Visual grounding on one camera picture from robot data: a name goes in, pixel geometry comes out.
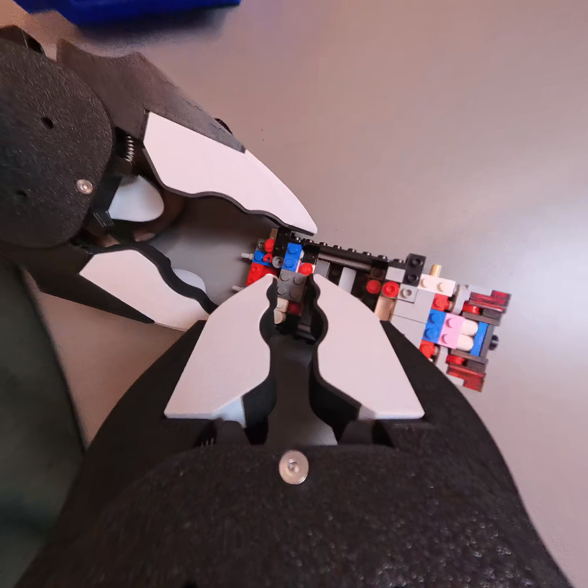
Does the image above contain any partly built lego car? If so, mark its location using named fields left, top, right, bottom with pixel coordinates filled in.
left=243, top=227, right=512, bottom=394

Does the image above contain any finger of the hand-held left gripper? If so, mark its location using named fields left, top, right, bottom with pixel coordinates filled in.
left=78, top=247, right=221, bottom=331
left=115, top=111, right=319, bottom=236

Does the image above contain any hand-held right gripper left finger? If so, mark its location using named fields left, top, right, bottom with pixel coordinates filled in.
left=165, top=276, right=280, bottom=434

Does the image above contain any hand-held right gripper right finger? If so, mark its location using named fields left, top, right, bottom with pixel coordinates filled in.
left=308, top=274, right=425, bottom=436

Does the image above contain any blue plastic bin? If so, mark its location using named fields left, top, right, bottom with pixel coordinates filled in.
left=13, top=0, right=242, bottom=27

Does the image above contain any person's green sweatshirt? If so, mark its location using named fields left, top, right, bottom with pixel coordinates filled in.
left=0, top=265, right=89, bottom=588

